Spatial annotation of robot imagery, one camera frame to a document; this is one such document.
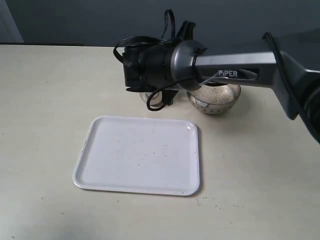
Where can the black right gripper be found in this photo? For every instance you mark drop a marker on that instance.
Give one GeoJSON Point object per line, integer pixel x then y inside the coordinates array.
{"type": "Point", "coordinates": [150, 70]}

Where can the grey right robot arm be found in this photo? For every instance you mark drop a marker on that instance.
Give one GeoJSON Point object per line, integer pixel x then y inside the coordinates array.
{"type": "Point", "coordinates": [289, 65]}

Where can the small steel cup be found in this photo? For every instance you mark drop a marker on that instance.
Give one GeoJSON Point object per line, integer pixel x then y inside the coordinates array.
{"type": "Point", "coordinates": [156, 100]}

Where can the white rice heap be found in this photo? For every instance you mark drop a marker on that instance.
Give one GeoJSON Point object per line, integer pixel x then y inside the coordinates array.
{"type": "Point", "coordinates": [217, 95]}

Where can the steel bowl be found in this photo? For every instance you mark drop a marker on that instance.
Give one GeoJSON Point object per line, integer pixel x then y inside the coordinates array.
{"type": "Point", "coordinates": [210, 109]}

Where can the white plastic tray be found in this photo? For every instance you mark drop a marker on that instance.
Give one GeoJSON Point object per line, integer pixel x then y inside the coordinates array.
{"type": "Point", "coordinates": [140, 155]}

